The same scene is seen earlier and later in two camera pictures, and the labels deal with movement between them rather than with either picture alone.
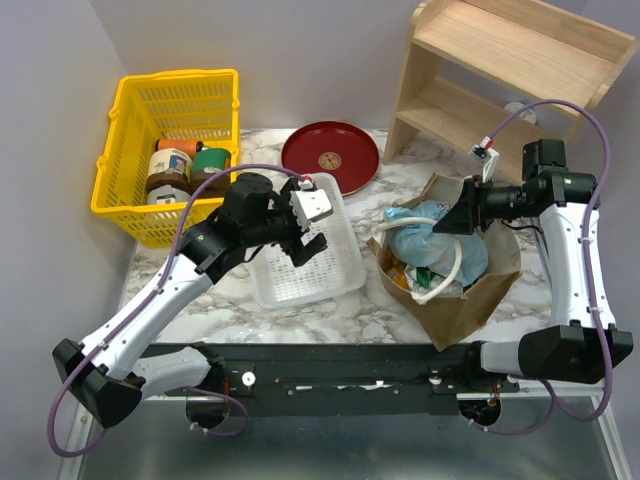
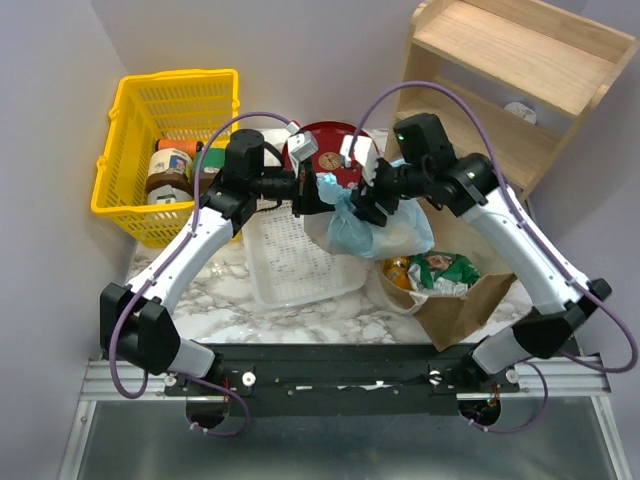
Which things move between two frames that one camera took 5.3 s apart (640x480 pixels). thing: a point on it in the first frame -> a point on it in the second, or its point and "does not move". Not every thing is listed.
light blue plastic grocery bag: x=414 y=240 -> x=344 y=229
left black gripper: x=302 y=254 -> x=306 y=199
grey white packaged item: x=165 y=194 does not move
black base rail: x=370 y=379 does not move
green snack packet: x=423 y=280 does not move
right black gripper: x=469 y=211 -> x=364 y=199
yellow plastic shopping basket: x=200 y=105 does not move
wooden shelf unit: x=474 y=71 does not move
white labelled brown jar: x=170 y=166 does not move
